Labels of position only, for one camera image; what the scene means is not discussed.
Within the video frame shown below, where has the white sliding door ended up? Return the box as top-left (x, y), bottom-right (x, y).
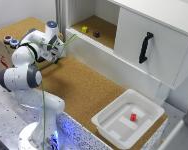
top-left (113, 6), bottom-right (188, 90)

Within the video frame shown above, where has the yellow block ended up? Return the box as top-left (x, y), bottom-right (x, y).
top-left (81, 26), bottom-right (89, 34)

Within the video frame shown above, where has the red button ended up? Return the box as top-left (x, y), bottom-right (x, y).
top-left (3, 35), bottom-right (13, 45)

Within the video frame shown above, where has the green cable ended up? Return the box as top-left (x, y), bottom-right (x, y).
top-left (25, 33), bottom-right (78, 150)

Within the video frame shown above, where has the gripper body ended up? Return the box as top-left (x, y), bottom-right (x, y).
top-left (39, 41), bottom-right (67, 64)

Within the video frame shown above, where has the wooden drawer box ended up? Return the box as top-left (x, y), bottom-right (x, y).
top-left (0, 16), bottom-right (68, 73)

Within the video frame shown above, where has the white plastic box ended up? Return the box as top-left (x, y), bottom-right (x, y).
top-left (90, 88), bottom-right (166, 150)

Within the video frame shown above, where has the white cabinet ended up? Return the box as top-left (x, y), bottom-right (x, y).
top-left (65, 0), bottom-right (188, 108)

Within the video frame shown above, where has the blue button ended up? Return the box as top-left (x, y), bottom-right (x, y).
top-left (9, 38), bottom-right (20, 48)

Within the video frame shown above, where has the black door handle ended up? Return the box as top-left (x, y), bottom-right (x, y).
top-left (138, 31), bottom-right (154, 65)

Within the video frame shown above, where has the pink block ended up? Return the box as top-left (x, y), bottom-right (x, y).
top-left (129, 113), bottom-right (138, 122)

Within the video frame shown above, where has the purple block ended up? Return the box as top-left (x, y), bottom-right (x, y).
top-left (93, 30), bottom-right (101, 38)

